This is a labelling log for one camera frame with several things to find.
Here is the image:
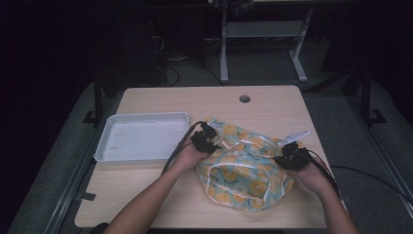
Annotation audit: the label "person's right hand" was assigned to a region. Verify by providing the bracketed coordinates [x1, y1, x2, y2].
[287, 159, 329, 196]

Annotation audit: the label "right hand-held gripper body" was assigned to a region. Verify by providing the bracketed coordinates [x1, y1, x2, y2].
[278, 130, 315, 171]

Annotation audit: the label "white plastic tray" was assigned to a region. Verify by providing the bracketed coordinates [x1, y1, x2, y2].
[93, 111, 191, 164]

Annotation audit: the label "black metal stand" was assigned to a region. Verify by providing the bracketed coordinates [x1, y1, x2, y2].
[340, 66, 388, 126]
[82, 69, 105, 128]

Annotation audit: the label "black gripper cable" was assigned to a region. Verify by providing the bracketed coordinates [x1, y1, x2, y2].
[306, 149, 413, 207]
[161, 121, 204, 175]

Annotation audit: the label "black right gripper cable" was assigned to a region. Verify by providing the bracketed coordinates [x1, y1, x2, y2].
[306, 149, 413, 207]

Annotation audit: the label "teal orange patterned cloth bag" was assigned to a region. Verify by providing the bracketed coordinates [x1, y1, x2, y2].
[195, 117, 305, 213]

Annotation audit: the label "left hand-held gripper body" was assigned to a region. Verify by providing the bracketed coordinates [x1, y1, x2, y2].
[190, 120, 224, 154]

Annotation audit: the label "aluminium rail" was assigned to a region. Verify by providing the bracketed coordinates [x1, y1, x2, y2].
[344, 96, 413, 218]
[43, 94, 125, 234]

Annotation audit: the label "person's left hand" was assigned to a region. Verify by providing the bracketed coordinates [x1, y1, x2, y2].
[171, 139, 210, 174]

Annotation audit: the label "white metal desk frame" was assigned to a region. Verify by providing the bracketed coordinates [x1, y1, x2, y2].
[219, 0, 315, 84]

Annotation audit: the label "black floor cables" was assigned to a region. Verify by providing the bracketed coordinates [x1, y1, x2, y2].
[155, 35, 225, 88]

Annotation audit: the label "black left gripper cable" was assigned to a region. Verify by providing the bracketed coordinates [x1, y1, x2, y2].
[161, 121, 204, 175]

